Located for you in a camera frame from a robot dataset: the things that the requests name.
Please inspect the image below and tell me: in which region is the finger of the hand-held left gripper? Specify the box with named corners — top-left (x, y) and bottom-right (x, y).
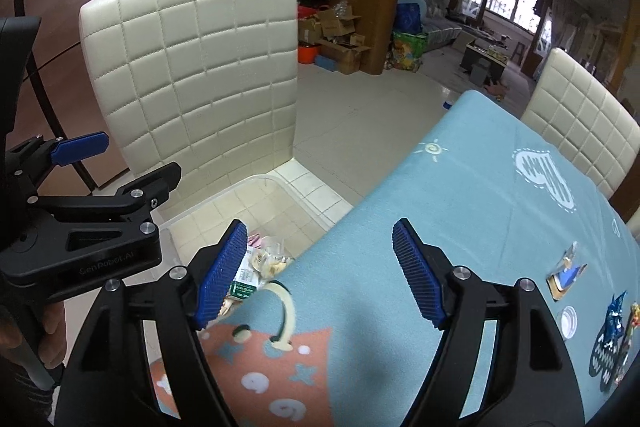
top-left (5, 132), bottom-right (109, 180)
top-left (27, 161), bottom-right (182, 229)

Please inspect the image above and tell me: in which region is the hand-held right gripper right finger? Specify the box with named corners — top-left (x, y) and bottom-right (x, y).
top-left (391, 218), bottom-right (576, 427)

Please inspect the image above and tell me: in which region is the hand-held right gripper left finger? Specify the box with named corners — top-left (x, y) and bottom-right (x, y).
top-left (65, 219), bottom-right (249, 427)

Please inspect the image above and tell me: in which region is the green white packet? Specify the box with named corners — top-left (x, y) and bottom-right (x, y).
top-left (229, 252), bottom-right (261, 300)

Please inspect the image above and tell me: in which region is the clear plastic bin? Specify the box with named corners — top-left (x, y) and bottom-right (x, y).
top-left (159, 173), bottom-right (356, 308)

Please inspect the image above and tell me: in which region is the person's left hand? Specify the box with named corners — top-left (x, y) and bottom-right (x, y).
top-left (40, 301), bottom-right (69, 376)

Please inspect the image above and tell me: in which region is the blue printed tablecloth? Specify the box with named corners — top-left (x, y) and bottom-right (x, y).
top-left (150, 89), bottom-right (640, 427)

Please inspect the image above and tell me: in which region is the cream quilted chair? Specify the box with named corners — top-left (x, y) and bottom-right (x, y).
top-left (520, 47), bottom-right (640, 223)
top-left (79, 0), bottom-right (353, 238)

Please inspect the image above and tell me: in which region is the torn blue brown carton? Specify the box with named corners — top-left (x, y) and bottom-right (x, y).
top-left (545, 244), bottom-right (590, 303)

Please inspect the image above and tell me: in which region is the white bottle cap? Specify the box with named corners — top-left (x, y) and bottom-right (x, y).
top-left (557, 306), bottom-right (580, 339)

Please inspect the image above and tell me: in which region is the blue foil wrapper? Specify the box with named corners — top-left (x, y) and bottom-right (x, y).
top-left (597, 291), bottom-right (628, 350)

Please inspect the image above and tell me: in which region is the red yellow striped wrapper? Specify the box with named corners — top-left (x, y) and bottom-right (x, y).
top-left (627, 302), bottom-right (640, 358)

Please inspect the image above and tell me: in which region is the green colourful bag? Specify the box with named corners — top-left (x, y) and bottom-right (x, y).
top-left (387, 31), bottom-right (428, 72)

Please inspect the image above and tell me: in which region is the coffee table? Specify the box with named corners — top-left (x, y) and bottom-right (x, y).
top-left (460, 34), bottom-right (511, 80)

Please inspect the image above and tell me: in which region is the grey sofa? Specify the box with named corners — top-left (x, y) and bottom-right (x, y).
top-left (400, 0), bottom-right (481, 52)

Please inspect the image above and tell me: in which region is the pile of cardboard boxes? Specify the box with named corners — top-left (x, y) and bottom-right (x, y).
top-left (299, 4), bottom-right (373, 75)

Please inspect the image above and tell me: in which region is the blue bag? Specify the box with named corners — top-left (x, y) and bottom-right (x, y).
top-left (396, 2), bottom-right (426, 32)

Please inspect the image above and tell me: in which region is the wooden counter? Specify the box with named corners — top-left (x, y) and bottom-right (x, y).
top-left (312, 0), bottom-right (401, 75)

